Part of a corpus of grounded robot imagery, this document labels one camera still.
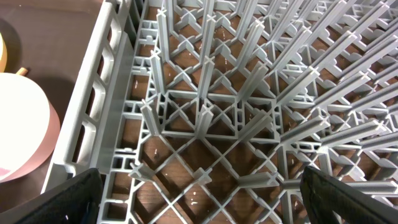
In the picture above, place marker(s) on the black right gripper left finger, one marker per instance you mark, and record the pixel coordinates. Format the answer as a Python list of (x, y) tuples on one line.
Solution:
[(77, 200)]

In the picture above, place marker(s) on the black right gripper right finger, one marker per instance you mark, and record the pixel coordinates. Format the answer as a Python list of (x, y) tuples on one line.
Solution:
[(325, 198)]

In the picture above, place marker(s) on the pink plastic bowl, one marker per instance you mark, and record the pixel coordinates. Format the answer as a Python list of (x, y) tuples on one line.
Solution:
[(29, 126)]

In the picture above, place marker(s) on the wooden chopstick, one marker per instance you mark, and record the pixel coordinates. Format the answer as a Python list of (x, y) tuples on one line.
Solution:
[(22, 71)]

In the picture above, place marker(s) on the grey plastic dishwasher rack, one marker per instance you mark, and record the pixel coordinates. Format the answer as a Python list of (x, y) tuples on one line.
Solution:
[(209, 111)]

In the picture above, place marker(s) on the dark brown serving tray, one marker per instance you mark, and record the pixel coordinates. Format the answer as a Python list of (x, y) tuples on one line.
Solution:
[(49, 38)]

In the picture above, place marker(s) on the yellow plastic plate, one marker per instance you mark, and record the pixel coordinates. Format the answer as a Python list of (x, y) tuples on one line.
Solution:
[(3, 54)]

